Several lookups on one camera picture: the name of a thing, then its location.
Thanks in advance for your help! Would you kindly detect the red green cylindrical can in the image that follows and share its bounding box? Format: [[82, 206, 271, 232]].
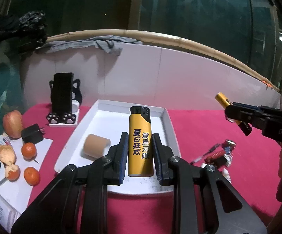
[[224, 139, 236, 149]]

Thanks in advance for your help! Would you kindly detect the white cardboard tray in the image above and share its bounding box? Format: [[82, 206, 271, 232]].
[[54, 99, 181, 196]]

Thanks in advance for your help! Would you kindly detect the beige tape roll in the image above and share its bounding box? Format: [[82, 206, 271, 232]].
[[82, 134, 111, 159]]

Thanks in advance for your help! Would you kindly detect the bamboo rail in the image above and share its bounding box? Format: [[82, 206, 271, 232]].
[[46, 29, 280, 91]]

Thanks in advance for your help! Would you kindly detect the black power adapter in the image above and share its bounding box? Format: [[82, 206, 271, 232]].
[[21, 124, 45, 144]]

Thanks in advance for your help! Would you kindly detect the grey cloth on rail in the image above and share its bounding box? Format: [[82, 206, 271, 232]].
[[35, 35, 143, 56]]

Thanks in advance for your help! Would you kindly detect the black silver pen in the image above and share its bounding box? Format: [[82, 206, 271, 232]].
[[190, 143, 221, 165]]

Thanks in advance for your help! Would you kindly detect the cartoon acrylic keychain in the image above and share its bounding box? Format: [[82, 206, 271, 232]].
[[224, 154, 233, 167]]

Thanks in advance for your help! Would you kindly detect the peeled tangerine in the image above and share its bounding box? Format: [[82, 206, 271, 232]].
[[0, 145, 20, 182]]

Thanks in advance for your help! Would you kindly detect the orange tangerine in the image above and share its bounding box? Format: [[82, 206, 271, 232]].
[[21, 143, 37, 161], [24, 167, 40, 186]]

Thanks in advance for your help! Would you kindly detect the black cat phone stand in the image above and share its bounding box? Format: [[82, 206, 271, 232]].
[[46, 72, 82, 126]]

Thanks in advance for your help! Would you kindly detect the blue binder clip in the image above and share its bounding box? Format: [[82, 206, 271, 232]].
[[222, 144, 234, 155]]

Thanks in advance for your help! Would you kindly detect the white paper sheet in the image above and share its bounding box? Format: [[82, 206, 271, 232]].
[[0, 138, 53, 213]]

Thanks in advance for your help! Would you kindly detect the red apple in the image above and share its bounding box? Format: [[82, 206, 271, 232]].
[[3, 110, 23, 139]]

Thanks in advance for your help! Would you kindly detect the yellow lighter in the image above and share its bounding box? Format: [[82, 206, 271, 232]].
[[215, 92, 252, 136], [128, 106, 154, 177]]

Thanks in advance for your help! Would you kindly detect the black plastic bag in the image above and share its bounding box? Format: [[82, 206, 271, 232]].
[[0, 11, 47, 59]]

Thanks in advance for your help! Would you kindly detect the black smartphone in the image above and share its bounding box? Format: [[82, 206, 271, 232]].
[[52, 72, 73, 118]]

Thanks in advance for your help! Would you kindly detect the pink red tablecloth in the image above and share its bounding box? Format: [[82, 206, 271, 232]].
[[21, 103, 282, 234]]

